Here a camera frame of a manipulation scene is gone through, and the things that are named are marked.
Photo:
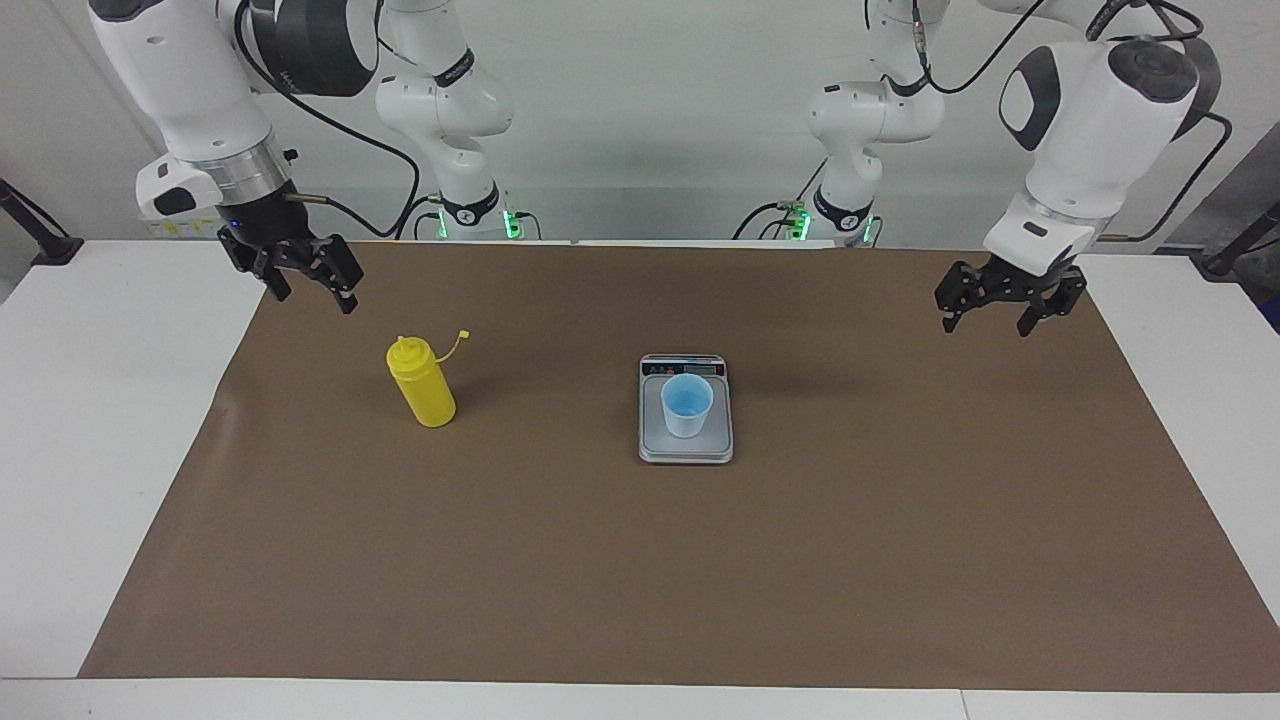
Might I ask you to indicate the black metal stand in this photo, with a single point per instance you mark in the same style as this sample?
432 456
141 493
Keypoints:
1235 250
40 240

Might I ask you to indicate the silver digital kitchen scale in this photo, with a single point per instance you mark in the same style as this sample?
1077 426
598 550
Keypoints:
650 445

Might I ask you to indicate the brown paper table mat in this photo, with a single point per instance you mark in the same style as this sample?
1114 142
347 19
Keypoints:
700 570

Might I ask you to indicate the white yellow wall socket box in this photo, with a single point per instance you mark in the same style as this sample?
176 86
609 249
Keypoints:
180 228

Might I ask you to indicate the light blue plastic cup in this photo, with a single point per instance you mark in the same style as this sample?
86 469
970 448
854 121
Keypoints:
688 410

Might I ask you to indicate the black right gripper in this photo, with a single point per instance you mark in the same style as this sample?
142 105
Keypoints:
265 225

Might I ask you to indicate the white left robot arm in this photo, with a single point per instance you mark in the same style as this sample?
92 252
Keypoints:
1090 130

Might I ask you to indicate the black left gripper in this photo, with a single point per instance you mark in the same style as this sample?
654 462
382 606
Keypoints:
1020 282

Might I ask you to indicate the yellow squeeze bottle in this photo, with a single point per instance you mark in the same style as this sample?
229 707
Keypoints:
425 390

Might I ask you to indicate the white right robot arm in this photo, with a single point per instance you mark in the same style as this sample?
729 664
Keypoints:
190 80

